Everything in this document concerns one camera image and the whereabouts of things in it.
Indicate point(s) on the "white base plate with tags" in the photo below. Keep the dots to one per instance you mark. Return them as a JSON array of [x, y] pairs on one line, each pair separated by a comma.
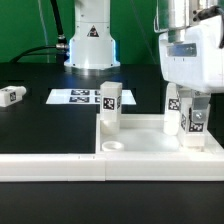
[[74, 96]]

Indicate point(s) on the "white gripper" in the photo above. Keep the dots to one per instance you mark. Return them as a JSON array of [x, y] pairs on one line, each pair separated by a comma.
[[197, 63]]

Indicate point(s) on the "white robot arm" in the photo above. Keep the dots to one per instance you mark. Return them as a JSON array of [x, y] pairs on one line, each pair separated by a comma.
[[92, 46]]

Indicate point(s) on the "white L-shaped fence wall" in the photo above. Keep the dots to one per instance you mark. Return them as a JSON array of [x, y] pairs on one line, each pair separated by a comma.
[[112, 167]]

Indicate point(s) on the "white square tabletop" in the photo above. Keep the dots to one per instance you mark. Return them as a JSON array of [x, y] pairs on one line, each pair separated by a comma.
[[140, 133]]

